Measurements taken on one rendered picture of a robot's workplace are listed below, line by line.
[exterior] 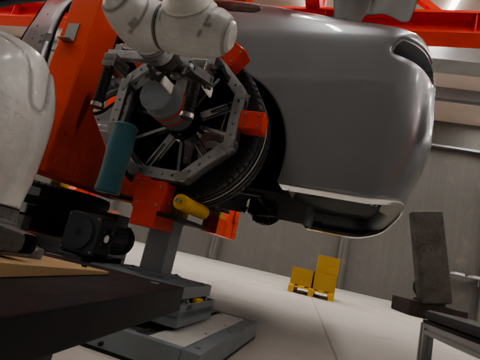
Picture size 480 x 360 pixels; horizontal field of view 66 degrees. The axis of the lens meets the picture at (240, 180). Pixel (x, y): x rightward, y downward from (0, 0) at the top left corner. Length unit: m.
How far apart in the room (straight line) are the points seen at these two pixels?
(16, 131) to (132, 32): 0.44
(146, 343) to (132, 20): 0.88
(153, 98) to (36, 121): 0.84
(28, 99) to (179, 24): 0.37
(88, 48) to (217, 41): 1.07
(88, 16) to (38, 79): 1.33
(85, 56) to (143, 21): 0.93
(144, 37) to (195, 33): 0.13
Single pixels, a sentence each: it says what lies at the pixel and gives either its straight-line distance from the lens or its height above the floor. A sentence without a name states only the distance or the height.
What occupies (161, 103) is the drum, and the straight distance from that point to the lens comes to 1.32.
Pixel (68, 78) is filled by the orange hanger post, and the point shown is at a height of 0.92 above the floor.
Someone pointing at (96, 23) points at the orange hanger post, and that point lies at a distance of 1.85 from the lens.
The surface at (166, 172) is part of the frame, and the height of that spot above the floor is 0.61.
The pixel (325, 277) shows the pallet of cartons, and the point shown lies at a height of 0.33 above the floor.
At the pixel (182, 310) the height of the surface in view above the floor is 0.15.
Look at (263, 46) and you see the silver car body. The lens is 2.09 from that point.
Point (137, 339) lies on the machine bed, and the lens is 1.23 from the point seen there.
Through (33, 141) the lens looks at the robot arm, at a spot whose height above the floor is 0.46.
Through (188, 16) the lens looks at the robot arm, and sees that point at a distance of 0.80.
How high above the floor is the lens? 0.37
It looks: 11 degrees up
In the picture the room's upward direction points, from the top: 13 degrees clockwise
